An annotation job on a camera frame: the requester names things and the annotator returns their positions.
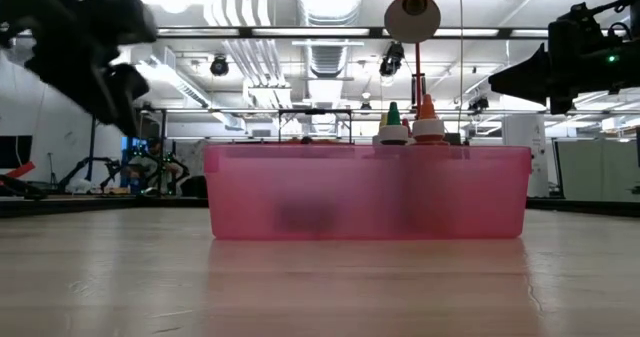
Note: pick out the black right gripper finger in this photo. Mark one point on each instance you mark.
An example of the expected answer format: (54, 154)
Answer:
(530, 77)

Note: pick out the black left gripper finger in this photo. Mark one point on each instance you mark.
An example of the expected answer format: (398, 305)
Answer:
(127, 102)

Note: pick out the red-orange large food coloring bottle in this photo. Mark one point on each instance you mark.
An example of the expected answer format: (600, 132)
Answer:
(428, 127)

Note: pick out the dark red large food coloring bottle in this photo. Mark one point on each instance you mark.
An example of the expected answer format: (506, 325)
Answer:
(407, 125)

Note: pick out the green large food coloring bottle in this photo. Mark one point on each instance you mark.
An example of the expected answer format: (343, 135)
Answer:
(393, 133)

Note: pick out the yellow large food coloring bottle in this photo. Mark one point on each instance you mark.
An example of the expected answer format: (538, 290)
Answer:
(382, 119)

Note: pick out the background black robot arm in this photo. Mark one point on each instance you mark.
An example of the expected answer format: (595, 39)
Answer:
(85, 167)

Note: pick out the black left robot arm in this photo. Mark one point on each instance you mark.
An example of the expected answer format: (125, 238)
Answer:
(20, 7)

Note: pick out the blue lit monitor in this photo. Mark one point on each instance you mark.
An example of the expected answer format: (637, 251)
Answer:
(127, 144)

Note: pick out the black ceiling spotlight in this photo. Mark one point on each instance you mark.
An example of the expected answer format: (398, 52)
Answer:
(478, 103)
(392, 59)
(219, 66)

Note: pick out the person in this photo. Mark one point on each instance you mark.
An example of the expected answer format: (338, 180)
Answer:
(152, 164)

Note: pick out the white round pillar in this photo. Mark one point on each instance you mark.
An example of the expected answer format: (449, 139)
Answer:
(525, 152)

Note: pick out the grey partition panel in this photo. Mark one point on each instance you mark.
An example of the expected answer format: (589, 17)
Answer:
(595, 169)

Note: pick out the red object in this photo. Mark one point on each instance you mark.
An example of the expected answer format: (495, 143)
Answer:
(20, 169)

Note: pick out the red desk lamp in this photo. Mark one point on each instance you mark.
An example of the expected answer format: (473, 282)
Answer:
(412, 27)

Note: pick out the pink translucent plastic bin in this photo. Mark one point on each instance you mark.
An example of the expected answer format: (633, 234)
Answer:
(365, 197)

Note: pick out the black wall screen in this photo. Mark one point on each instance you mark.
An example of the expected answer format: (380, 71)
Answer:
(15, 152)

